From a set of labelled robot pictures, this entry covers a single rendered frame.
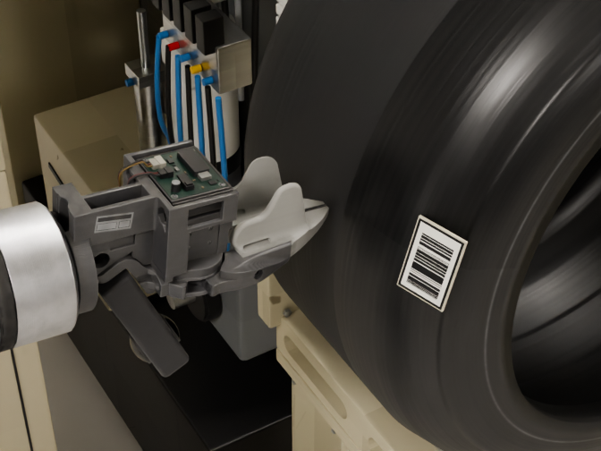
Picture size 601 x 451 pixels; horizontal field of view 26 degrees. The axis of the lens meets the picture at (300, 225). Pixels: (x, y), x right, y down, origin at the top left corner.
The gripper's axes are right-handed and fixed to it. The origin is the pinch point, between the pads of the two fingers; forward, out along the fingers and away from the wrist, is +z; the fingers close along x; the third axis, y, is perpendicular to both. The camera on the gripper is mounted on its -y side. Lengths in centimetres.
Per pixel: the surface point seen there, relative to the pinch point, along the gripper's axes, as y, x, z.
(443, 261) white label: 2.8, -11.0, 3.8
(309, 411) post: -64, 35, 30
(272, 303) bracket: -32.8, 25.2, 14.8
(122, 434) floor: -121, 91, 30
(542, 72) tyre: 15.7, -9.6, 10.4
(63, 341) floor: -121, 119, 30
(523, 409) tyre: -14.9, -12.3, 14.7
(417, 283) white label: 0.2, -9.7, 3.0
